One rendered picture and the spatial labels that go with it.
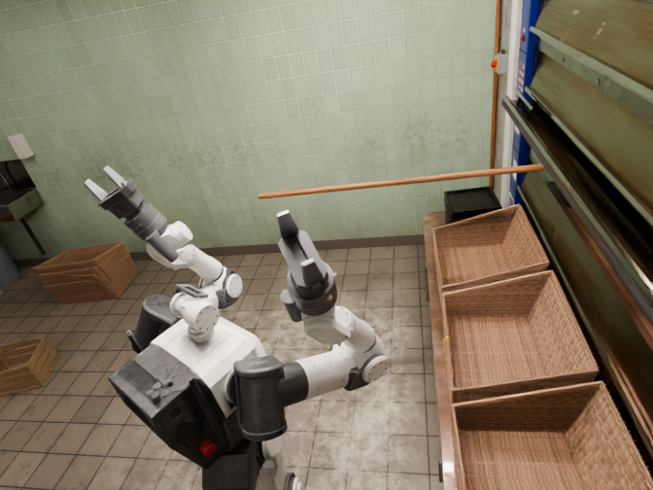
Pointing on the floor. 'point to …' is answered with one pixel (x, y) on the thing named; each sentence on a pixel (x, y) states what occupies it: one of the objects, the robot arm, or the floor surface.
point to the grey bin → (7, 268)
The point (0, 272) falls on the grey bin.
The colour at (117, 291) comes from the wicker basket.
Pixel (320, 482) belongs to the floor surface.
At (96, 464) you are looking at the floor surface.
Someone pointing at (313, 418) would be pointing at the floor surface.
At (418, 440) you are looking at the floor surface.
